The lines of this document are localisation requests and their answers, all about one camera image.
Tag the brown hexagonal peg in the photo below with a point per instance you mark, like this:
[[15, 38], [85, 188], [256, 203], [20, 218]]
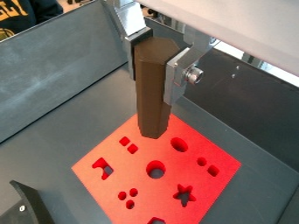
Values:
[[152, 54]]

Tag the black curved holder block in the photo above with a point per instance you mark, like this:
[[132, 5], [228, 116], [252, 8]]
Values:
[[29, 210]]

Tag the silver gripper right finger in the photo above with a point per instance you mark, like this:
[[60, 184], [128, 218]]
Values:
[[181, 69]]

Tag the person in dark shirt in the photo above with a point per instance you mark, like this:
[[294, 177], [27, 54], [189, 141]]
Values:
[[21, 14]]

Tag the red shape sorter block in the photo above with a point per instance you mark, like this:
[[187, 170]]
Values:
[[156, 181]]

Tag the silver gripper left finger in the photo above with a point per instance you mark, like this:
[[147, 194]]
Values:
[[128, 20]]

